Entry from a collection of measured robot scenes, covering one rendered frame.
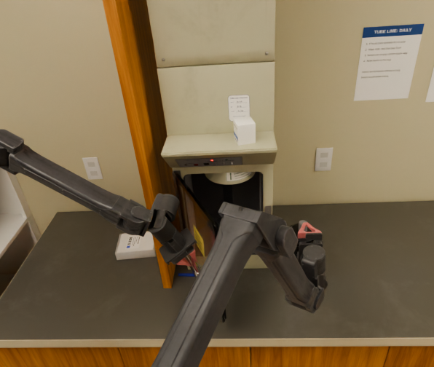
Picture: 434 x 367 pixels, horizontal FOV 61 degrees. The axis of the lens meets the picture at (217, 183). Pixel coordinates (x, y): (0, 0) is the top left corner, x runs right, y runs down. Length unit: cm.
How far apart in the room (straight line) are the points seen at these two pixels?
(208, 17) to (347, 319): 100
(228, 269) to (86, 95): 120
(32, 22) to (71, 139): 48
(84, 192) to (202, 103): 41
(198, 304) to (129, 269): 98
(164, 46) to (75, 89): 68
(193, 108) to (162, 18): 25
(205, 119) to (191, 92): 9
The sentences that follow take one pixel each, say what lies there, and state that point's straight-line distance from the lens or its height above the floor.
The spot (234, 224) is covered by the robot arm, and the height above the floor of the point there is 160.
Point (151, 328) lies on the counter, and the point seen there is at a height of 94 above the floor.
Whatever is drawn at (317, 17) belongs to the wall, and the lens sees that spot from 149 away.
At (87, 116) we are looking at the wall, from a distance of 168.
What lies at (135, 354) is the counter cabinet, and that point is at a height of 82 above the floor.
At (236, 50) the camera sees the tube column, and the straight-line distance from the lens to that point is 104.
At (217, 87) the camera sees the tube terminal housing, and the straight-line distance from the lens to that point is 106.
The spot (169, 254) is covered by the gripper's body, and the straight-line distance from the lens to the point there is 105.
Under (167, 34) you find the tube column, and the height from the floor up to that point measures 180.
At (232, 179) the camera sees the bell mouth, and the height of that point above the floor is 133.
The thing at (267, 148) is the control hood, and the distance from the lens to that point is 102.
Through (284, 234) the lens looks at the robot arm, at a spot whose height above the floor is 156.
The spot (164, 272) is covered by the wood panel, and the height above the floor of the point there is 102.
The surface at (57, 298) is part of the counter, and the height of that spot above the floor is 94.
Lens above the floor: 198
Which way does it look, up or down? 33 degrees down
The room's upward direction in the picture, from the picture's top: 5 degrees counter-clockwise
